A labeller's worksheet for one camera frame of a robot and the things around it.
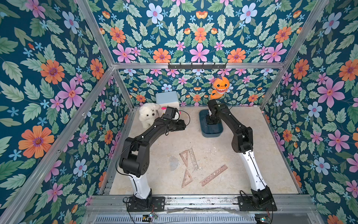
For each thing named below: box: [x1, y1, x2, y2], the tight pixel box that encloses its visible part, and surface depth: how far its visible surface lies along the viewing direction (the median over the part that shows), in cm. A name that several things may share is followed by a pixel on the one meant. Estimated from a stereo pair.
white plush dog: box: [138, 102, 161, 129], surface depth 95 cm
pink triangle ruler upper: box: [179, 149, 189, 169], surface depth 95 cm
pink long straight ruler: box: [199, 163, 229, 187], surface depth 86 cm
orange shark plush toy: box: [210, 76, 230, 100], surface depth 100 cm
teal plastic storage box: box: [199, 109, 224, 138], surface depth 106 cm
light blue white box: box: [155, 91, 180, 111], surface depth 108 cm
